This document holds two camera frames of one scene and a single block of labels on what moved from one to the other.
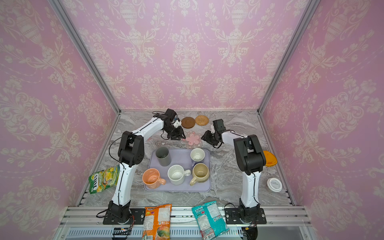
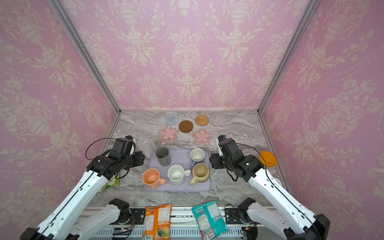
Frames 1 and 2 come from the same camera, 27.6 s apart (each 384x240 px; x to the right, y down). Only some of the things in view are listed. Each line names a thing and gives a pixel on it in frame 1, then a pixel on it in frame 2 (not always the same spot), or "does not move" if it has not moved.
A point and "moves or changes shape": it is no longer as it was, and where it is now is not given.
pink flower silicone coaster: x=193 y=140 moves or changes shape
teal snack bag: x=210 y=220 does not move
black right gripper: x=211 y=138 -> x=214 y=160
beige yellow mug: x=200 y=172 does not move
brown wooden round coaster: x=188 y=122 moves or changes shape
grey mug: x=162 y=155 does not move
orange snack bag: x=156 y=224 does not move
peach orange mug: x=151 y=177 does not move
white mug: x=176 y=174 does not move
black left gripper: x=178 y=134 -> x=140 y=158
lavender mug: x=197 y=154 does not move
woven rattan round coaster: x=201 y=120 does not move
